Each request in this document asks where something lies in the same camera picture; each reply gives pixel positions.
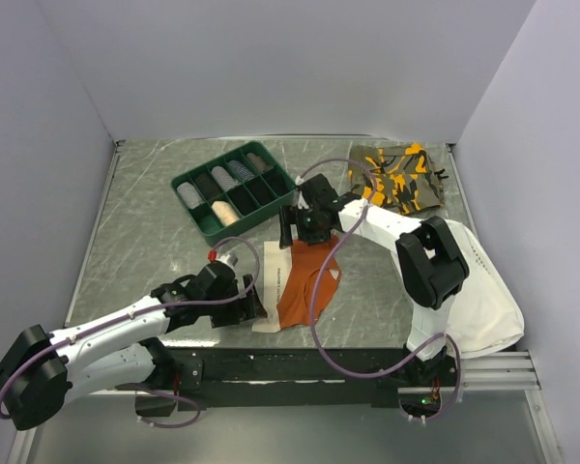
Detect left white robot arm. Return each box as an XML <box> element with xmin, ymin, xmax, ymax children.
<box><xmin>0</xmin><ymin>253</ymin><xmax>265</xmax><ymax>430</ymax></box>

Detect camouflage orange shorts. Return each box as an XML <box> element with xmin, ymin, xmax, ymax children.
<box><xmin>348</xmin><ymin>142</ymin><xmax>448</xmax><ymax>216</ymax></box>

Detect white grey rolled sock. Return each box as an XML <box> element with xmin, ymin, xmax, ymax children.
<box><xmin>211</xmin><ymin>165</ymin><xmax>240</xmax><ymax>191</ymax></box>

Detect orange underwear beige waistband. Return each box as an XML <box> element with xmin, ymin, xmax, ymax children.
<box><xmin>252</xmin><ymin>236</ymin><xmax>341</xmax><ymax>334</ymax></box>

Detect dark grey rolled sock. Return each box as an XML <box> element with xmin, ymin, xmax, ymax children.
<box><xmin>194</xmin><ymin>173</ymin><xmax>223</xmax><ymax>200</ymax></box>

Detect beige rolled underwear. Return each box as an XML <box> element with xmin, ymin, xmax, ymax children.
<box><xmin>211</xmin><ymin>200</ymin><xmax>240</xmax><ymax>227</ymax></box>

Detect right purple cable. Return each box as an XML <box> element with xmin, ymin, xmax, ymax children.
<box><xmin>297</xmin><ymin>158</ymin><xmax>463</xmax><ymax>424</ymax></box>

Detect green divided organizer tray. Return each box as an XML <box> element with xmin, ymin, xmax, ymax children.
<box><xmin>170</xmin><ymin>141</ymin><xmax>295</xmax><ymax>246</ymax></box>

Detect grey striped rolled sock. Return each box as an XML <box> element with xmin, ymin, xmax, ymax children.
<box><xmin>176</xmin><ymin>182</ymin><xmax>205</xmax><ymax>210</ymax></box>

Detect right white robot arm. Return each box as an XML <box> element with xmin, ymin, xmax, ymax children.
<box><xmin>278</xmin><ymin>174</ymin><xmax>470</xmax><ymax>386</ymax></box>

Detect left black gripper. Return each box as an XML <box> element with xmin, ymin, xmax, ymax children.
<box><xmin>202</xmin><ymin>274</ymin><xmax>267</xmax><ymax>327</ymax></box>

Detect blue striped rolled sock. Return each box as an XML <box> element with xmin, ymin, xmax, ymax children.
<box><xmin>227</xmin><ymin>159</ymin><xmax>255</xmax><ymax>183</ymax></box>

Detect aluminium rail frame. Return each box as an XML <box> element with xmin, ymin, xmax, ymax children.
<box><xmin>461</xmin><ymin>351</ymin><xmax>540</xmax><ymax>392</ymax></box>

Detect brown rolled sock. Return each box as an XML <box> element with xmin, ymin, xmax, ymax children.
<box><xmin>246</xmin><ymin>153</ymin><xmax>272</xmax><ymax>174</ymax></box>

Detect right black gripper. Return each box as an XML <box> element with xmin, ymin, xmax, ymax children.
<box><xmin>278</xmin><ymin>204</ymin><xmax>332</xmax><ymax>249</ymax></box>

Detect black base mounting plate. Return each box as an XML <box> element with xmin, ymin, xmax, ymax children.
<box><xmin>134</xmin><ymin>348</ymin><xmax>457</xmax><ymax>419</ymax></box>

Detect white laundry basket with cloth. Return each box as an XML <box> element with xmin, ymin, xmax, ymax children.
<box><xmin>447</xmin><ymin>219</ymin><xmax>525</xmax><ymax>359</ymax></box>

